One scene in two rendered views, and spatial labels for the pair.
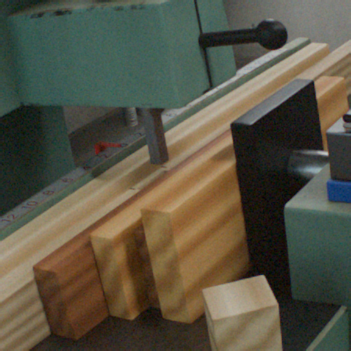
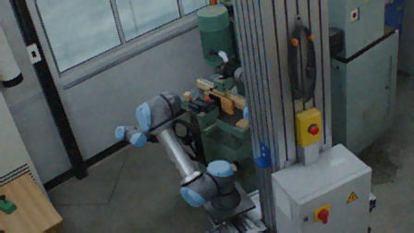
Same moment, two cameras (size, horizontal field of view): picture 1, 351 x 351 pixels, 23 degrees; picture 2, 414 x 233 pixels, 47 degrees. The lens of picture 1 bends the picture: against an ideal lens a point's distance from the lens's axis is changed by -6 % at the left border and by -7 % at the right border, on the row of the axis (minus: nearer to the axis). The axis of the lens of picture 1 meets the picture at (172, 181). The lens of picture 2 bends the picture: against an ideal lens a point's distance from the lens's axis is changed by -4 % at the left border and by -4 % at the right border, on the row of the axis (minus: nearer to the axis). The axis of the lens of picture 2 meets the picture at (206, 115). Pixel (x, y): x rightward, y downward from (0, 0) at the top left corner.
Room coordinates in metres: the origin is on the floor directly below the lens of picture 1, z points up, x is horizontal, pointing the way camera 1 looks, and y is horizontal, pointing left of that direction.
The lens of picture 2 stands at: (1.17, -2.49, 2.51)
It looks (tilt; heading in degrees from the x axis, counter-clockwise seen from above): 33 degrees down; 107
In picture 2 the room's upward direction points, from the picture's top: 11 degrees counter-clockwise
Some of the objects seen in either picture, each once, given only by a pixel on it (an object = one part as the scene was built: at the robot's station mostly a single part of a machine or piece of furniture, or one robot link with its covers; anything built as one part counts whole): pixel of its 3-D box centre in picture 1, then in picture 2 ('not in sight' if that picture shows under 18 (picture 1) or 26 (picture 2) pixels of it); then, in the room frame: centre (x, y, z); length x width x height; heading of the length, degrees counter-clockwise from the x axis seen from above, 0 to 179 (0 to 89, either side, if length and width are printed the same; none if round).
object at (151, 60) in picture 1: (117, 51); (225, 82); (0.58, 0.02, 1.03); 0.14 x 0.07 x 0.09; 52
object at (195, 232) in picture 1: (270, 181); (218, 103); (0.53, -0.06, 0.94); 0.24 x 0.02 x 0.07; 142
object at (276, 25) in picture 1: (239, 33); not in sight; (0.51, -0.06, 1.04); 0.06 x 0.02 x 0.02; 52
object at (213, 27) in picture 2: not in sight; (215, 35); (0.56, 0.01, 1.35); 0.18 x 0.18 x 0.31
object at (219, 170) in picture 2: not in sight; (220, 176); (0.67, -0.78, 0.98); 0.13 x 0.12 x 0.14; 51
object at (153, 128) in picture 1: (153, 126); not in sight; (0.56, 0.01, 0.97); 0.01 x 0.01 x 0.05; 52
